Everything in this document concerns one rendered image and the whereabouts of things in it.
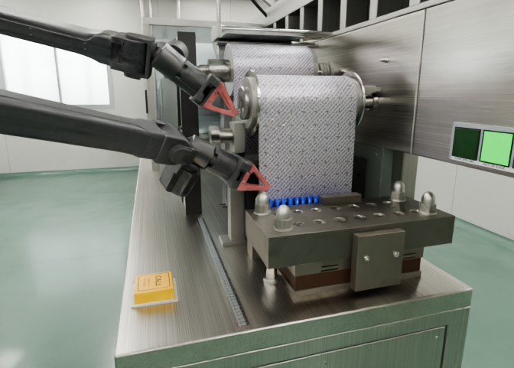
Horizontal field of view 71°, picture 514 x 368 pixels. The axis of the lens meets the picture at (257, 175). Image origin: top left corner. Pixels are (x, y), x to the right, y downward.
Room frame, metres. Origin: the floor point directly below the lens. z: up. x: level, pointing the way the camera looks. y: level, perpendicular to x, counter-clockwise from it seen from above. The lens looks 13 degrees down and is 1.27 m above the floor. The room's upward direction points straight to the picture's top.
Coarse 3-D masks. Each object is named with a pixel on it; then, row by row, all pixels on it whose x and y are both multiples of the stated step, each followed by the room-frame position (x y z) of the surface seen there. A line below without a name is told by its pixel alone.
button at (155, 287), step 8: (160, 272) 0.65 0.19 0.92; (168, 272) 0.65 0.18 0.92; (136, 280) 0.62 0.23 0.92; (144, 280) 0.62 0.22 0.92; (152, 280) 0.62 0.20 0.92; (160, 280) 0.62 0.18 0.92; (168, 280) 0.62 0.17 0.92; (136, 288) 0.59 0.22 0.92; (144, 288) 0.59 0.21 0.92; (152, 288) 0.59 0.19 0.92; (160, 288) 0.59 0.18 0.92; (168, 288) 0.59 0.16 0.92; (136, 296) 0.58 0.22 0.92; (144, 296) 0.58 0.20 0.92; (152, 296) 0.58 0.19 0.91; (160, 296) 0.59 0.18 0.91; (168, 296) 0.59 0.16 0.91
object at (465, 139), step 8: (456, 128) 0.66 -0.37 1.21; (456, 136) 0.66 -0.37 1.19; (464, 136) 0.64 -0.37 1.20; (472, 136) 0.63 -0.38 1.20; (456, 144) 0.66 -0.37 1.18; (464, 144) 0.64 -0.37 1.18; (472, 144) 0.63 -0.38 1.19; (456, 152) 0.66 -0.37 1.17; (464, 152) 0.64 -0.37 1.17; (472, 152) 0.62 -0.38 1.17
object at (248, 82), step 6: (246, 78) 0.83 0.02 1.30; (246, 84) 0.83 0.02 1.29; (252, 84) 0.80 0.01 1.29; (354, 84) 0.87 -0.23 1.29; (252, 90) 0.79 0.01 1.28; (252, 96) 0.78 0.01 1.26; (252, 102) 0.78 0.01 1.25; (252, 108) 0.78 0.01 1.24; (252, 114) 0.78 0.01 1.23; (246, 120) 0.83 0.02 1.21; (252, 120) 0.79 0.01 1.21; (246, 126) 0.83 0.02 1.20
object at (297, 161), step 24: (264, 144) 0.78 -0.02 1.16; (288, 144) 0.80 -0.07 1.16; (312, 144) 0.81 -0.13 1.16; (336, 144) 0.83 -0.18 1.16; (264, 168) 0.78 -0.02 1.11; (288, 168) 0.80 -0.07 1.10; (312, 168) 0.81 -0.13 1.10; (336, 168) 0.83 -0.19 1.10; (288, 192) 0.80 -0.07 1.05; (312, 192) 0.81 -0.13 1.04; (336, 192) 0.83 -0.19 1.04
